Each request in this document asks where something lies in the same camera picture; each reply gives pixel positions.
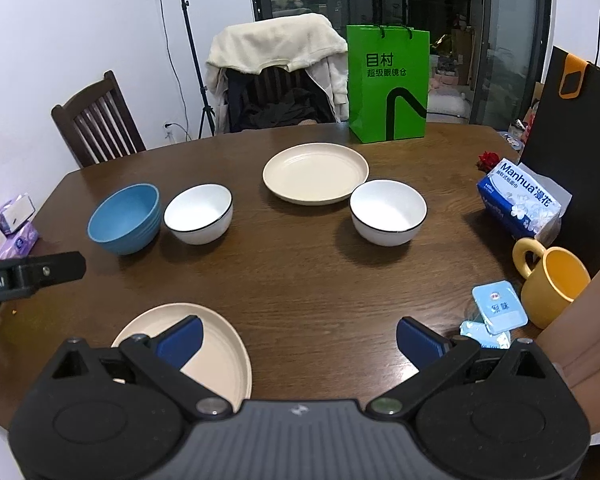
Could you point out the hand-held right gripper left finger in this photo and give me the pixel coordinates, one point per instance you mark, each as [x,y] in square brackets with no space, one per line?
[182,342]

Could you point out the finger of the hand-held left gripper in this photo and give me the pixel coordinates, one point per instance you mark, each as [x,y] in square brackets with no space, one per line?
[50,270]

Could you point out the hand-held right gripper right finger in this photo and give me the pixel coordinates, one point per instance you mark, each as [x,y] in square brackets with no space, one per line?
[420,342]

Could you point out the beige plate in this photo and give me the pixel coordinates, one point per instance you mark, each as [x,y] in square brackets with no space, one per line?
[220,350]
[315,172]

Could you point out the blue bowl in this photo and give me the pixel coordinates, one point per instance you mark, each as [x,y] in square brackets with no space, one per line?
[125,220]

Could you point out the white bowl with black rim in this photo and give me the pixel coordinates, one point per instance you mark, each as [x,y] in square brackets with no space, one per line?
[387,212]
[200,215]

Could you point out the blue yogurt cup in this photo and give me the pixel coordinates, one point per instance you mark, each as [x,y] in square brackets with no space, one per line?
[485,339]
[497,307]

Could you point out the purple and white tissue pack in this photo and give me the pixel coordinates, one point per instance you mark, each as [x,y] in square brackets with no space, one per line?
[15,212]

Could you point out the yellow mug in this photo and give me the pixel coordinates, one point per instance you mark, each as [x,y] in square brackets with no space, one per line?
[550,280]

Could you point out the dark wooden chair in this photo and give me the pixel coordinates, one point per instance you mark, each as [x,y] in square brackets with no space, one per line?
[97,120]

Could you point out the pink suitcase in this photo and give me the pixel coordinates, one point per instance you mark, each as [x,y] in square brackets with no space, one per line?
[590,350]

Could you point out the blue tissue pack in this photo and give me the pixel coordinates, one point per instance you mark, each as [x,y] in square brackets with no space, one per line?
[522,200]

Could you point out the small red rose flower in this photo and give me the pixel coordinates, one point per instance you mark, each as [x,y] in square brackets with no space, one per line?
[487,161]

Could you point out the black paper bag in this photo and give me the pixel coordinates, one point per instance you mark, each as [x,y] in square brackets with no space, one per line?
[570,160]

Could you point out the dark navy garment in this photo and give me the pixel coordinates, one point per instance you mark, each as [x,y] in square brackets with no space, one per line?
[235,100]

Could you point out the black garment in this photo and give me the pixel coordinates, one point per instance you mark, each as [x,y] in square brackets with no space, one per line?
[280,112]

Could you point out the green paper bag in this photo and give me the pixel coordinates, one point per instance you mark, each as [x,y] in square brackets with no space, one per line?
[387,85]

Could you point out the wooden chair with clothes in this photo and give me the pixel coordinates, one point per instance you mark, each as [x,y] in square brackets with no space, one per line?
[280,87]

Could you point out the black tripod light stand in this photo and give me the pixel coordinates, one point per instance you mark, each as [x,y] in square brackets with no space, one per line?
[190,35]

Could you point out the chair draped with cream coat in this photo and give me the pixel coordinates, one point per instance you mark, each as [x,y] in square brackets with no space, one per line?
[275,45]

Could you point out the dark glass sliding door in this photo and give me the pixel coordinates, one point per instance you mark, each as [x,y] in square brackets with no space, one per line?
[405,10]

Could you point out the white wall outlet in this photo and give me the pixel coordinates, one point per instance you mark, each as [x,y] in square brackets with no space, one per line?
[169,134]

